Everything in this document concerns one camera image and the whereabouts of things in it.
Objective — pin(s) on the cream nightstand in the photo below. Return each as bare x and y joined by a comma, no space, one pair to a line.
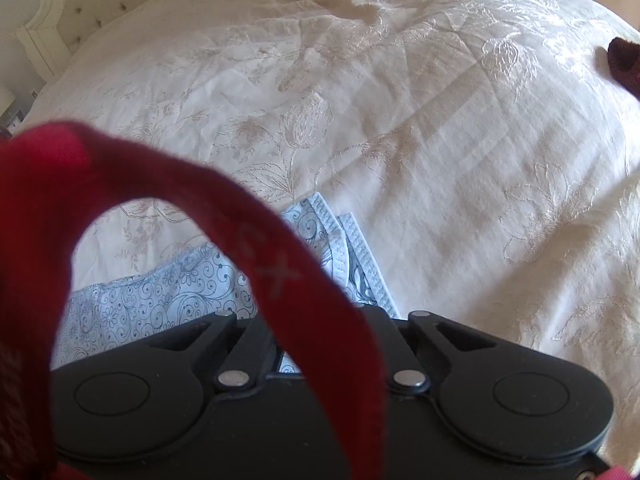
12,115

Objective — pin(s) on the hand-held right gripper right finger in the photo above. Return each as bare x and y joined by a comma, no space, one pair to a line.
402,355

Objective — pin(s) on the light blue floral pants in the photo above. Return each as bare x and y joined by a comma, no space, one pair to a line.
165,300

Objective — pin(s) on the white embroidered bedspread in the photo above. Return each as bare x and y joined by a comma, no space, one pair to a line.
400,135

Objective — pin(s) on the dark maroon cloth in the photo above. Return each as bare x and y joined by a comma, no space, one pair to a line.
625,62

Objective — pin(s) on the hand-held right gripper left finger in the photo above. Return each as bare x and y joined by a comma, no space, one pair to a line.
245,350

